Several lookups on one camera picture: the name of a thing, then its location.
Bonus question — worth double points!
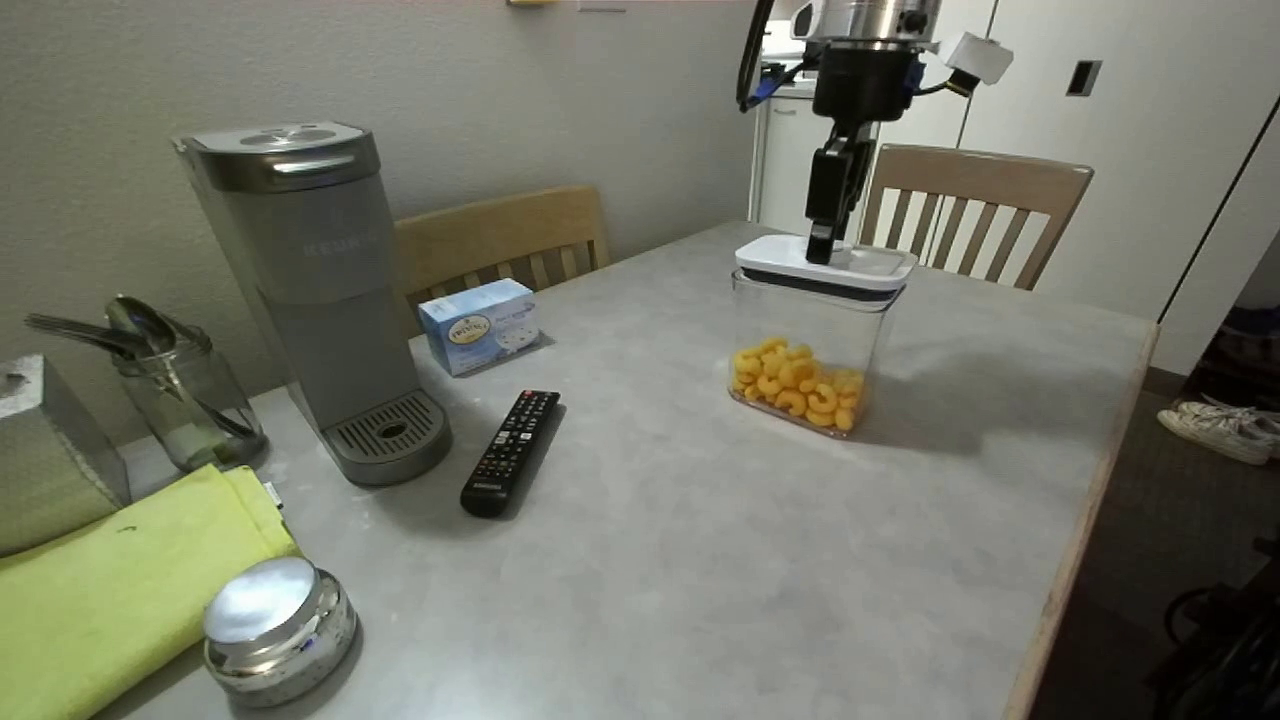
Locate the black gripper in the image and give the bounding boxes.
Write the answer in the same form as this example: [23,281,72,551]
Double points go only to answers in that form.
[802,41,933,268]

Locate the white rectangular container lid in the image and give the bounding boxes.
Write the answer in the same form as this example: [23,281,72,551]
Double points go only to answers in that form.
[733,234,921,313]

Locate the clear plastic storage container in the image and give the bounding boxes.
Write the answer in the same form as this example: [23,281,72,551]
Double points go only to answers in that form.
[730,272,902,441]

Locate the clear container with yellow food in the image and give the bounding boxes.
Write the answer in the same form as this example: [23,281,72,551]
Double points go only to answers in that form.
[730,335,873,438]

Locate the white kitchen cabinet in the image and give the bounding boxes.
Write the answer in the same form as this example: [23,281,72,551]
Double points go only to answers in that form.
[753,91,823,236]

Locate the slatted light wooden chair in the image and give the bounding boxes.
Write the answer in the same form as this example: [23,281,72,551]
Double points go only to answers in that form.
[855,141,1097,296]

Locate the wooden chair with broad backrest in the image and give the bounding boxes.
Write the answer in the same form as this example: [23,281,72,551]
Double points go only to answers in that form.
[391,180,612,310]

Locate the light blue cardboard box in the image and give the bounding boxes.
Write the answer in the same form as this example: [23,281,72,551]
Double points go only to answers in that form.
[417,275,549,380]

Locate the black remote control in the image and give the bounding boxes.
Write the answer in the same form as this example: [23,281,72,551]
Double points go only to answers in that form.
[456,389,570,521]

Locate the white shoes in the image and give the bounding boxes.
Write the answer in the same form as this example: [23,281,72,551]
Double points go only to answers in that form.
[1155,396,1280,471]

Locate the grey coffee maker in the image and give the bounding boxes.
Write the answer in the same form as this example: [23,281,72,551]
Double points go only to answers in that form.
[174,119,456,491]

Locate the dark tangled floor item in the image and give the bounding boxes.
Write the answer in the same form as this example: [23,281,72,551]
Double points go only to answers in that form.
[1150,533,1280,720]

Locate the clear plastic pitcher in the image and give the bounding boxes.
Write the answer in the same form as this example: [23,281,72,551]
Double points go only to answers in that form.
[23,294,274,471]

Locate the round silver metal tin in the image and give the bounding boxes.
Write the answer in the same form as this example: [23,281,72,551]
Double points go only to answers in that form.
[200,557,366,708]

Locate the lime green cloth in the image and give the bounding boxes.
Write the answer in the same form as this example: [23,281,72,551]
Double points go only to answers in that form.
[0,461,301,720]

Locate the grey metal box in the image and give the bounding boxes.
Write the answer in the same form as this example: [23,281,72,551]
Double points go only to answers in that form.
[0,353,137,559]

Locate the black and blue robot cable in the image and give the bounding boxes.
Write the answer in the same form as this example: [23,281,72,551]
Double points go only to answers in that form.
[733,0,818,116]

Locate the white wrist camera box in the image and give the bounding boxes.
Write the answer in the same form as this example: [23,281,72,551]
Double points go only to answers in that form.
[943,33,1018,91]

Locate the black wall plate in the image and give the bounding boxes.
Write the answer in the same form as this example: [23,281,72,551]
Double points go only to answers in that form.
[1063,57,1109,102]

